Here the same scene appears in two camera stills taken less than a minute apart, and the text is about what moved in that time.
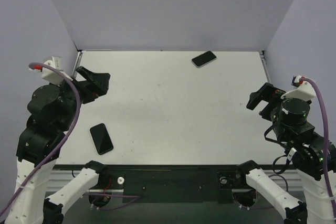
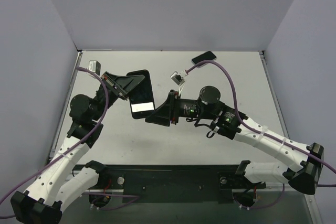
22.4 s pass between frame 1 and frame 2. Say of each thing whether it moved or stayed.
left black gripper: moved
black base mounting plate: stayed
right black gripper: moved
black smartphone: moved
